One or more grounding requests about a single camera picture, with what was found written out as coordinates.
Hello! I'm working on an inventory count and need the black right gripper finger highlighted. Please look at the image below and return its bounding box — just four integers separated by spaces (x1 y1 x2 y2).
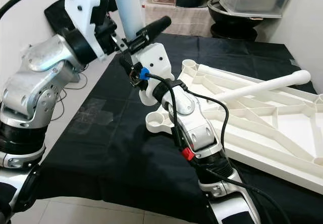
119 54 140 87

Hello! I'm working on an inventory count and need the beige cloth cover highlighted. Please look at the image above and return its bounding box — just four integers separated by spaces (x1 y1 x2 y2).
144 5 213 38

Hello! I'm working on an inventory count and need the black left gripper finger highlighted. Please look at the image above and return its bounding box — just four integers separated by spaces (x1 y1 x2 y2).
128 16 173 51

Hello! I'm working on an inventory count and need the clear tape cross patch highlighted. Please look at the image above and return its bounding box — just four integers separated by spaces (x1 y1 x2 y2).
70 96 115 134

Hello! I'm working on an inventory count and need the white plastic table top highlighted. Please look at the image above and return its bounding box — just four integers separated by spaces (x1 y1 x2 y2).
145 59 323 195

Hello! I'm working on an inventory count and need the black floor cable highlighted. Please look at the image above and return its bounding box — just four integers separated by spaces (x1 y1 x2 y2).
50 72 82 109

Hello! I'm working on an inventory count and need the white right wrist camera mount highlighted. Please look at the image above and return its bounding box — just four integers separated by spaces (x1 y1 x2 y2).
134 42 172 106

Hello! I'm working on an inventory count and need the black round tub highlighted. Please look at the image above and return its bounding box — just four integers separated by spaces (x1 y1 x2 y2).
206 0 284 41

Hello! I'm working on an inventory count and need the black table cloth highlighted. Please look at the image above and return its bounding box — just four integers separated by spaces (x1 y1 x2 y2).
43 32 323 224

